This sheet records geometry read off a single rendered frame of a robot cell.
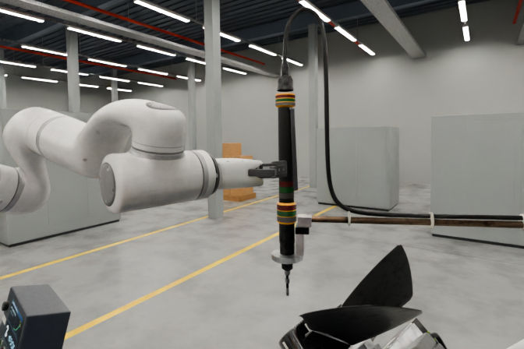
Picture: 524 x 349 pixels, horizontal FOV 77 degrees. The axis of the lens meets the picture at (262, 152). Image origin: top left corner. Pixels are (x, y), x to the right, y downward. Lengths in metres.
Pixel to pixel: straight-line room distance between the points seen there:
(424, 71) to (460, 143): 7.21
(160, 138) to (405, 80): 12.83
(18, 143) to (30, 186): 0.12
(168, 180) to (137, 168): 0.05
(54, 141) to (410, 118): 12.65
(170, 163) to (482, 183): 5.90
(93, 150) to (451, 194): 5.95
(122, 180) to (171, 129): 0.09
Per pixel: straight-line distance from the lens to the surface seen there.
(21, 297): 1.28
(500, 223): 0.82
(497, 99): 12.87
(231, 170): 0.55
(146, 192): 0.48
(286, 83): 0.72
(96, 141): 0.59
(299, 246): 0.75
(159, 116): 0.47
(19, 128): 0.78
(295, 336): 0.91
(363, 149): 8.05
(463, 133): 6.17
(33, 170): 0.83
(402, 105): 13.08
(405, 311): 0.69
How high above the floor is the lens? 1.72
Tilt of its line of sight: 3 degrees down
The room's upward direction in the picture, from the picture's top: 1 degrees counter-clockwise
